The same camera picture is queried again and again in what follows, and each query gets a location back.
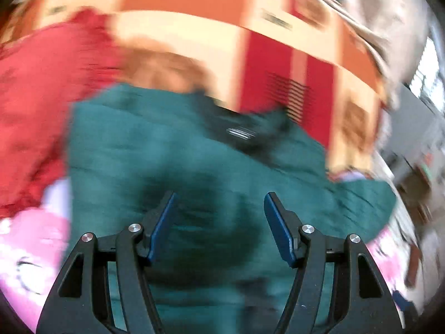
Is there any off-white curtain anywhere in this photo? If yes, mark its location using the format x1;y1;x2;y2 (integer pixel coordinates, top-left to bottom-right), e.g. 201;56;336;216
339;0;430;110

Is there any green quilted jacket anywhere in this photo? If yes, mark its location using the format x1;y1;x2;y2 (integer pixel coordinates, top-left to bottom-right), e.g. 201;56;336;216
66;83;397;334

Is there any grey cabinet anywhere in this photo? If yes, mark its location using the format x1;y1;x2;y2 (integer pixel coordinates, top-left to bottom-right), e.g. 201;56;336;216
379;83;445;190

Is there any pink penguin-print bedsheet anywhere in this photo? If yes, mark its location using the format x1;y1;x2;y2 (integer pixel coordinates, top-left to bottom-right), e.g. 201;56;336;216
0;177;423;334

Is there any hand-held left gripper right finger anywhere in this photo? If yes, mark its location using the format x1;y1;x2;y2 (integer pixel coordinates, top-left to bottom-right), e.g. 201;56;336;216
263;191;406;334

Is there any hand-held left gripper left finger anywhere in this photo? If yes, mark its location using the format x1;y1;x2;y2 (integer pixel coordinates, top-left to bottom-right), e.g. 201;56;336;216
36;191;178;334

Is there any orange checked rose-print blanket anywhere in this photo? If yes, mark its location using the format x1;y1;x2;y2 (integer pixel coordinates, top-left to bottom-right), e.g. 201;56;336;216
0;0;392;176

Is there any red heart-shaped frilled pillow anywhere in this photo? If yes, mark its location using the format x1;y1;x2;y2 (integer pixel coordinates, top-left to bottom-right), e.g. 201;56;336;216
0;10;124;218

